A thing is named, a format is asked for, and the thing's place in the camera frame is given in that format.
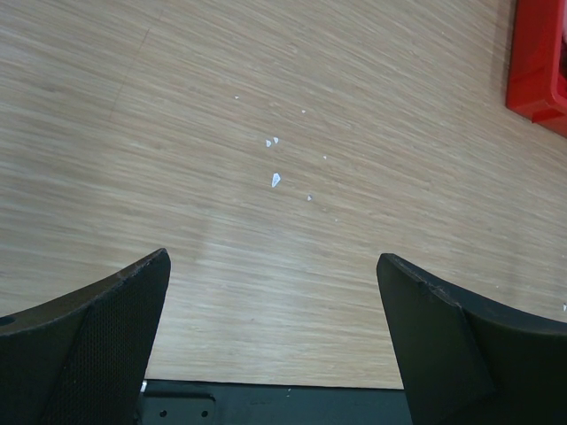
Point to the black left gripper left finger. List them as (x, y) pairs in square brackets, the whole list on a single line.
[(81, 358)]

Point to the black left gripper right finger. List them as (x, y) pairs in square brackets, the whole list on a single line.
[(466, 359)]

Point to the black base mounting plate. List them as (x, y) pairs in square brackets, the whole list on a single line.
[(185, 402)]

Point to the red plastic bin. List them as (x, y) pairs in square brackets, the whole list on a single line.
[(537, 68)]

